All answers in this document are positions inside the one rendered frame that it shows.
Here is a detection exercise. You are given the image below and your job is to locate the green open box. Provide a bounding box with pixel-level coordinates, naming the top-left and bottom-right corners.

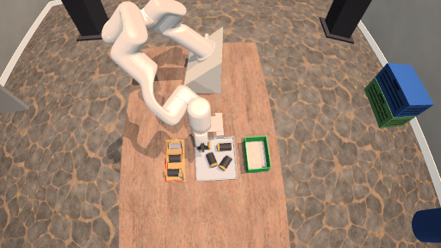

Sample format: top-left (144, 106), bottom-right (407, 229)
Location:
top-left (243, 136), bottom-right (271, 173)

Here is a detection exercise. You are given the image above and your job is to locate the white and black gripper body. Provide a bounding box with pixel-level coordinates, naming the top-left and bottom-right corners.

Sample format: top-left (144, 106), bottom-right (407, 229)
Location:
top-left (192, 130), bottom-right (208, 146)

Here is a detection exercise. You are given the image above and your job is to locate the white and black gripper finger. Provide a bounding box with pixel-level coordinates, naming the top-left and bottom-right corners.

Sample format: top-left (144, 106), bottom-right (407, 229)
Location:
top-left (200, 143), bottom-right (208, 152)

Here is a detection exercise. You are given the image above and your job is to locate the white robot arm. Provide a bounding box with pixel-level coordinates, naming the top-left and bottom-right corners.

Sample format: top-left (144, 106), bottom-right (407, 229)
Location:
top-left (102, 0), bottom-right (224, 138)

